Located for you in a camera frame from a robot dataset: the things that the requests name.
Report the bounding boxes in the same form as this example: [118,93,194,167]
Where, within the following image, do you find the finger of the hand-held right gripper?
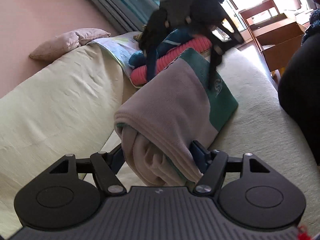
[146,46,159,80]
[209,29,223,90]

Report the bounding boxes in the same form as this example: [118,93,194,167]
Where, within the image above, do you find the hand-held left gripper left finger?
[49,147,127,195]

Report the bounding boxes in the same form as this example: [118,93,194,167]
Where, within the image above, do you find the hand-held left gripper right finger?
[191,141,270,195]

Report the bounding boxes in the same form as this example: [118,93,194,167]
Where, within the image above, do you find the grey and green towel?
[114,47,239,186]

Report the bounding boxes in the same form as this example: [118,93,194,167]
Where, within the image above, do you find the cardboard box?
[255,17,310,73]

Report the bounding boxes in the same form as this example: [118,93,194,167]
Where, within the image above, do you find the pink knitted blanket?
[130,35,213,86]

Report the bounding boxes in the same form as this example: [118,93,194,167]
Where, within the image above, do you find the teal patterned blanket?
[128,27,200,68]

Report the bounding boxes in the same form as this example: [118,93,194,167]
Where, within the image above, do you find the pastel patchwork quilt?
[86,31,144,80]

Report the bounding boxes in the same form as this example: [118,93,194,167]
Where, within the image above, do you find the sofa with light green cover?
[0,44,320,240]

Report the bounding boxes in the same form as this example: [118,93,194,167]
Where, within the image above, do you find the teal curtain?
[71,0,163,34]

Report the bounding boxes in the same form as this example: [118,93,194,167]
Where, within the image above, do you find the pink pillow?
[29,29,112,61]

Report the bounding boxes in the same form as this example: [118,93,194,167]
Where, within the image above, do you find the light green sofa back cushion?
[0,44,130,230]

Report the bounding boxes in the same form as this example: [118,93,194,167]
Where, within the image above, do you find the person's dark clothing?
[277,9,320,167]

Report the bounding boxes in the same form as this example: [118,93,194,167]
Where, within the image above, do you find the red tag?
[296,225,310,240]

